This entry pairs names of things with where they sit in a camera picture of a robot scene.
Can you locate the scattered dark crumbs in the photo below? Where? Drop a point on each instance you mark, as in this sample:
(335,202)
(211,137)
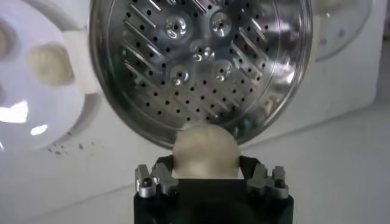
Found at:
(80,146)

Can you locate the white round plate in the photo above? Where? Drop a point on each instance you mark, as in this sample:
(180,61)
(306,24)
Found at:
(36,115)

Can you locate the steamed baozi bun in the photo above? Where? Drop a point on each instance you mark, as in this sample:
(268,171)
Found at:
(50,64)
(205,149)

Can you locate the steel perforated steamer basket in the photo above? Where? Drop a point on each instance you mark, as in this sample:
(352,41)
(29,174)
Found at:
(198,76)

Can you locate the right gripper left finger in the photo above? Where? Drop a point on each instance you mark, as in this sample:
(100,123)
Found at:
(164,182)

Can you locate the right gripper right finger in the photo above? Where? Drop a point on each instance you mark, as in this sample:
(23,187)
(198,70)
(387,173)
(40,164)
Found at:
(259,181)

